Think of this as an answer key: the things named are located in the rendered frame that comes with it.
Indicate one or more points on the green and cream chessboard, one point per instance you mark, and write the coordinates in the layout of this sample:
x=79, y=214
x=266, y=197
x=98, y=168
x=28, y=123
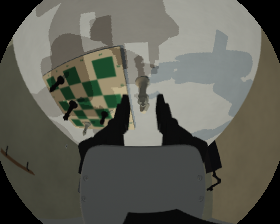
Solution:
x=95, y=81

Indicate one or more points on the white chess piece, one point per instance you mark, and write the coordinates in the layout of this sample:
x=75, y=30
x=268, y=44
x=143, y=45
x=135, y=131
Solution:
x=87, y=124

